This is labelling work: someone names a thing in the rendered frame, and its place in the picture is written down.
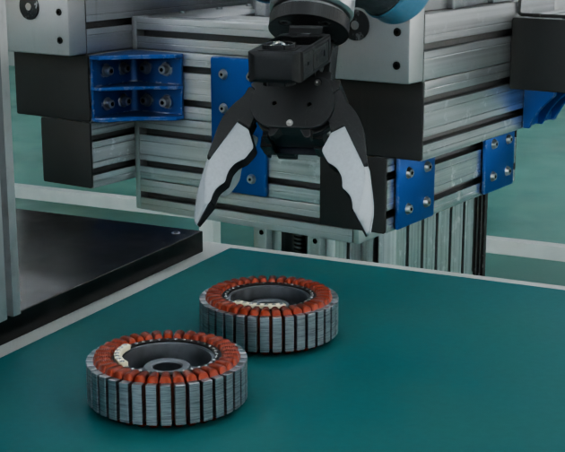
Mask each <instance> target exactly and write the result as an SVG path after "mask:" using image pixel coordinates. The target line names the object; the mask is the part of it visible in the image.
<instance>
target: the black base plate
mask: <svg viewBox="0 0 565 452"><path fill-rule="evenodd" d="M16 226H17V244H18V262H19V280H20V298H21V314H19V315H17V316H15V317H10V316H7V320H5V321H3V322H1V323H0V345H3V344H5V343H8V342H10V341H12V340H13V339H16V338H18V337H20V336H22V335H25V334H27V333H29V332H31V331H33V330H35V329H37V328H39V327H41V326H44V325H46V324H48V323H50V322H52V321H55V320H57V319H59V318H61V317H63V316H65V315H68V314H70V313H72V312H74V311H76V310H77V309H81V308H83V307H85V306H87V305H89V304H91V303H93V302H95V301H97V300H100V299H102V298H104V297H106V296H109V295H110V294H112V293H114V292H116V291H120V290H122V289H124V288H125V287H127V286H129V285H131V284H134V283H137V282H139V281H141V280H142V279H144V278H147V277H149V276H151V275H153V274H156V273H158V272H160V271H162V270H164V269H166V268H168V267H170V266H172V265H175V264H177V263H179V262H181V261H183V260H186V259H188V258H190V257H192V256H194V255H196V254H199V253H201V252H203V232H202V231H200V230H187V229H180V228H171V227H164V226H157V225H150V224H141V223H134V222H120V221H112V220H105V219H98V218H90V217H82V216H75V215H68V214H60V213H46V212H39V211H31V210H23V209H16Z"/></svg>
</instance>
